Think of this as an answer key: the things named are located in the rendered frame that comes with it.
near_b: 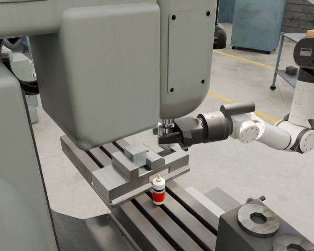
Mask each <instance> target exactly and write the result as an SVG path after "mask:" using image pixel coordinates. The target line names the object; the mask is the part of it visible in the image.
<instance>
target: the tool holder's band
mask: <svg viewBox="0 0 314 251"><path fill-rule="evenodd" d="M157 127H158V129H159V130H162V131H171V130H173V129H174V123H171V124H170V125H168V126H164V125H162V124H161V123H159V124H158V125H157Z"/></svg>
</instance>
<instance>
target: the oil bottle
mask: <svg viewBox="0 0 314 251"><path fill-rule="evenodd" d="M153 202H154V203H155V204H157V205H161V204H163V203H164V202H165V180H164V179H163V178H161V177H160V175H159V174H158V176H157V177H156V178H155V179H154V180H153Z"/></svg>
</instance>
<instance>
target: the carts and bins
mask: <svg viewBox="0 0 314 251"><path fill-rule="evenodd" d="M281 35H282V36H281V42H280V47H279V52H278V57H277V62H276V67H275V70H274V71H275V72H274V78H273V83H272V85H271V86H270V89H271V90H275V89H276V86H275V82H276V77H277V74H278V75H280V76H281V77H282V78H283V79H284V80H285V81H286V82H288V83H289V84H290V85H291V86H292V87H293V88H294V89H295V87H296V82H297V78H298V73H299V70H298V68H296V67H293V66H288V67H286V70H278V67H279V62H280V57H281V52H282V47H283V42H284V37H286V38H288V39H290V40H292V41H294V42H296V43H297V42H298V41H299V40H300V39H301V38H303V37H305V36H314V30H308V31H307V33H284V32H282V34H281Z"/></svg>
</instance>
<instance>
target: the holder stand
mask: <svg viewBox="0 0 314 251"><path fill-rule="evenodd" d="M215 251H314V244H313V243H312V242H311V241H310V240H308V239H307V238H306V237H305V236H303V235H302V234H301V233H300V232H298V231H297V230H296V229H295V228H293V227H292V226H291V225H290V224H288V223H287V222H286V221H285V220H283V219H282V218H281V217H280V216H278V215H277V214H276V213H275V212H273V211H272V210H271V209H270V208H268V207H267V206H266V205H265V204H263V203H262V202H261V201H260V200H258V199H254V200H252V201H250V202H248V203H246V204H243V205H241V206H239V207H237V208H235V209H233V210H230V211H228V212H226V213H224V214H222V215H220V217H219V224H218V232H217V239H216V247H215Z"/></svg>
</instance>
